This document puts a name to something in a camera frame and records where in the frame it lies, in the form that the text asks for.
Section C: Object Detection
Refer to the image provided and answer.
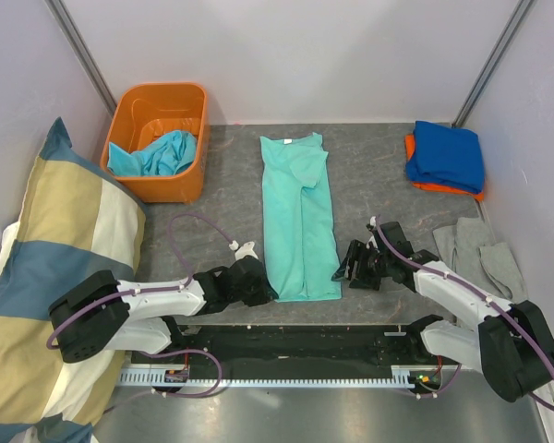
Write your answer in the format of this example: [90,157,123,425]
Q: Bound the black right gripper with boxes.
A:
[331,239,391,292]

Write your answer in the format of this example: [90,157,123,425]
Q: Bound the mint green t shirt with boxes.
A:
[259,133,342,303]

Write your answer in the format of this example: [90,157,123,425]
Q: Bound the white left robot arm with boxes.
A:
[46,256,276,364]

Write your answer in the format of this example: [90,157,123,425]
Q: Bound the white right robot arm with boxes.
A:
[331,218,554,402]

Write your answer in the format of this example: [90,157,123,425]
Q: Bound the grey cloth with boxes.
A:
[433,218,528,303]

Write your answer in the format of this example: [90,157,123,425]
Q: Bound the folded orange t shirt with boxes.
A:
[404,134,485,202]

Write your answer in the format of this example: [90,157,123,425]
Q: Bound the light blue t shirt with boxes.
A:
[107,130,197,177]

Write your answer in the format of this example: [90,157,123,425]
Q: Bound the folded blue t shirt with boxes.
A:
[405,121,485,195]

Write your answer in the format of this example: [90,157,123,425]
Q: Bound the orange plastic basket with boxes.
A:
[100,82,210,203]

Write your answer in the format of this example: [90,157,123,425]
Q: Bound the striped blue beige pillow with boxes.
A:
[0,120,146,442]

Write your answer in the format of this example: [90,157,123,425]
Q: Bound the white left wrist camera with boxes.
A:
[229,240,259,260]

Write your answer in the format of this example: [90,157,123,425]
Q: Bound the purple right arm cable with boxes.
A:
[373,214,554,413]

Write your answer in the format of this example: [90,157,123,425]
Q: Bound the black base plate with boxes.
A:
[129,324,458,380]

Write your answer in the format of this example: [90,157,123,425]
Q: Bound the white slotted cable duct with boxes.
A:
[116,366,440,389]

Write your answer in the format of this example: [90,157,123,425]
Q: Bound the right aluminium corner post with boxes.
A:
[452,0,536,127]

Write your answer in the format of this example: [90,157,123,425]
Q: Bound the aluminium corner post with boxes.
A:
[452,0,536,127]
[45,0,117,116]

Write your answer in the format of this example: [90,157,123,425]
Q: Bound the left aluminium corner post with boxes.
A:
[45,0,117,116]

